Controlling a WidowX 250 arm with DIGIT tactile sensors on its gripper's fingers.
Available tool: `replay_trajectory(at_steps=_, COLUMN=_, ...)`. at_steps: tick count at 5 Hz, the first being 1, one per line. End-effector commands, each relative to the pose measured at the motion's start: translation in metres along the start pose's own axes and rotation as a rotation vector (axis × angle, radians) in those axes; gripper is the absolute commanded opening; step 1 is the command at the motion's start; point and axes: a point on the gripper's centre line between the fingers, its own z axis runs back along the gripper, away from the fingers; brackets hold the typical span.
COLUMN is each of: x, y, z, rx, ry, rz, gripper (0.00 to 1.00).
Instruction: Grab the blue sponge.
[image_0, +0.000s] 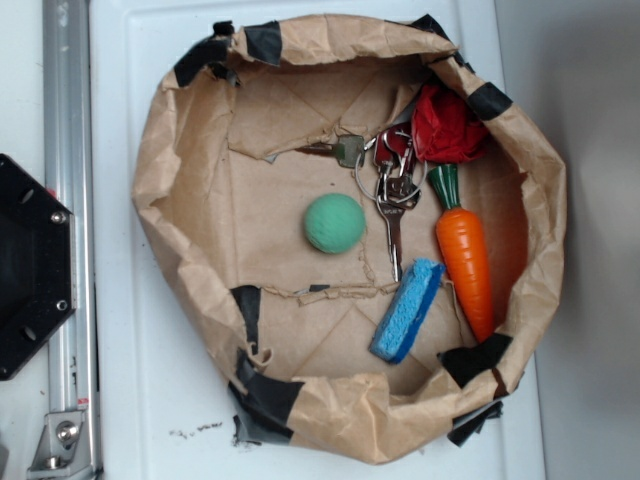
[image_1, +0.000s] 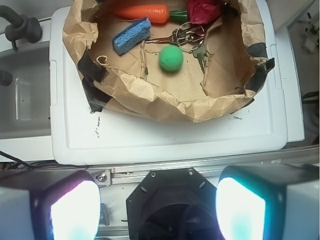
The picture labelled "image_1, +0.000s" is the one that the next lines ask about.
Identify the green ball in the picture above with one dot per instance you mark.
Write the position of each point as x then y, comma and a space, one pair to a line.
171, 58

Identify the aluminium rail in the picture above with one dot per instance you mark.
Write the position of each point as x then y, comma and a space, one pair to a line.
118, 174

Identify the bunch of metal keys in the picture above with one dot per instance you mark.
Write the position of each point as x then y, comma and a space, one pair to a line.
190, 40

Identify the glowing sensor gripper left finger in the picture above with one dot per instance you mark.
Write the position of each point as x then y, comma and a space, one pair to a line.
49, 205

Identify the black faucet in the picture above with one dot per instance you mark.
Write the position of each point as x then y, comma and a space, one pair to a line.
20, 27

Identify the white plastic cooler lid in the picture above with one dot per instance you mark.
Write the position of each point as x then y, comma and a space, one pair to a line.
81, 137

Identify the red crumpled cloth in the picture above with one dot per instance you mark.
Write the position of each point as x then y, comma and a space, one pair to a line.
203, 11

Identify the brown paper bag tray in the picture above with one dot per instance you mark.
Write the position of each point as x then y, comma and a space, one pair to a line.
236, 64

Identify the orange toy carrot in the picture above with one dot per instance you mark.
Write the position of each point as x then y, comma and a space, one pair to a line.
156, 13

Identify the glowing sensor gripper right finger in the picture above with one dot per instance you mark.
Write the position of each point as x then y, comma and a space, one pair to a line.
269, 202

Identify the blue sponge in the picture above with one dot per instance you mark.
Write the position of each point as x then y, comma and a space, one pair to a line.
127, 39

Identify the black octagonal mount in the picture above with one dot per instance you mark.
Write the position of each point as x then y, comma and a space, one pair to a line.
173, 204

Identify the grey sink basin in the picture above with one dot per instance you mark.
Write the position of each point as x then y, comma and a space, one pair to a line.
25, 102

